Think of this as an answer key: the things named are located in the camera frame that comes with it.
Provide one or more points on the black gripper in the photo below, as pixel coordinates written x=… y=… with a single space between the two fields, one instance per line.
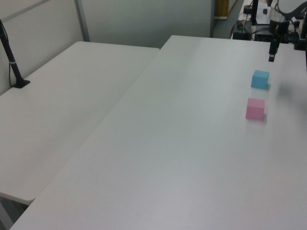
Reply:
x=279 y=27

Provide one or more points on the round black device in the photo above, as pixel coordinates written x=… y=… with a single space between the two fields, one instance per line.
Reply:
x=247 y=10

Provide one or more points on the wooden board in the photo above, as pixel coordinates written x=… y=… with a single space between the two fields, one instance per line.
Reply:
x=221 y=8

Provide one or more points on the black camera pole with base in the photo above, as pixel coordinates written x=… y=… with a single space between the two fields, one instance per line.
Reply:
x=10 y=57

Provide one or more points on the blue cube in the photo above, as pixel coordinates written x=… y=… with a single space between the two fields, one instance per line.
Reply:
x=260 y=80

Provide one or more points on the black equipment on desk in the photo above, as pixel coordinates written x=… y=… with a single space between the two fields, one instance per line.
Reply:
x=299 y=44

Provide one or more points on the black upright stand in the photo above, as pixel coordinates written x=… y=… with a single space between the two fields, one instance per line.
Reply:
x=254 y=12

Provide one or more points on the grey metal partition post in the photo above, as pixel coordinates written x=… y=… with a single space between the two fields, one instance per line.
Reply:
x=212 y=19
x=82 y=24

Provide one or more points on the black box on desk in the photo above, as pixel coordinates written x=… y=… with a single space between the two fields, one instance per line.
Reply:
x=241 y=36
x=262 y=37

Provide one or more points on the pink cube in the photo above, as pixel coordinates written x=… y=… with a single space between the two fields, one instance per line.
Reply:
x=255 y=110

